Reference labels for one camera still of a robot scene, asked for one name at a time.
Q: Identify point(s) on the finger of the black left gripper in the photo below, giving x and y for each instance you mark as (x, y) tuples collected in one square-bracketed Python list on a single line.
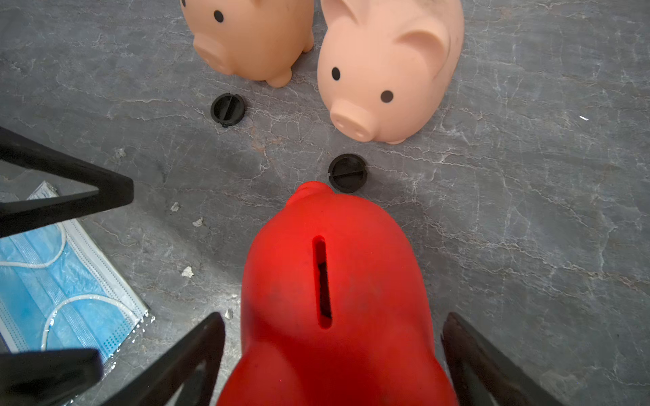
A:
[(111, 191), (48, 377)]

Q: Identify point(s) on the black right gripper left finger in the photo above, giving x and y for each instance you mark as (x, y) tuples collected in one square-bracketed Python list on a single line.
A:
[(187, 372)]

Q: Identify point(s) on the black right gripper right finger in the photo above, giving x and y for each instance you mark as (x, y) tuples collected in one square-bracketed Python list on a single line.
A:
[(481, 374)]

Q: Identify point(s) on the red piggy bank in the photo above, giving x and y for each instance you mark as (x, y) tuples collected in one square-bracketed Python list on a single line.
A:
[(334, 311)]

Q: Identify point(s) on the black round rubber plug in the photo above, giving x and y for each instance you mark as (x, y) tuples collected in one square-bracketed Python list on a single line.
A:
[(228, 109)]

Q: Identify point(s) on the tan piggy bank front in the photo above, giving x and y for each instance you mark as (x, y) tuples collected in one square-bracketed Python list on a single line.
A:
[(255, 40)]

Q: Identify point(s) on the pink piggy bank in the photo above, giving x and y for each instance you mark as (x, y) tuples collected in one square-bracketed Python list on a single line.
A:
[(384, 66)]

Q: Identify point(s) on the blue surgical face mask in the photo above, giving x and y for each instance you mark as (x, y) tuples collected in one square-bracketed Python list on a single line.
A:
[(59, 291)]

